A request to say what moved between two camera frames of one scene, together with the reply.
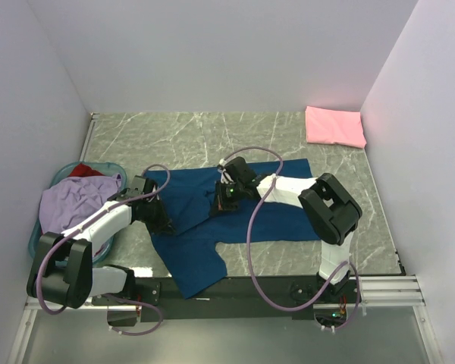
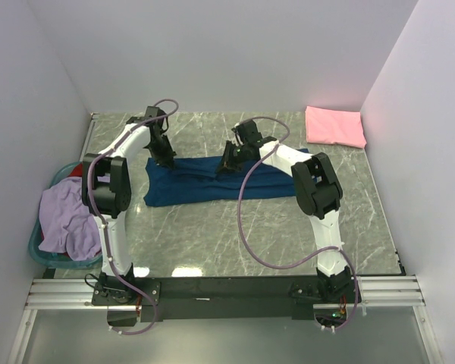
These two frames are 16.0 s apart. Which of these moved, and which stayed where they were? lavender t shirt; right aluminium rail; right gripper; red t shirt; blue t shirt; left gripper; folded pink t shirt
Moved: right gripper; left gripper; blue t shirt
Stayed: right aluminium rail; folded pink t shirt; red t shirt; lavender t shirt
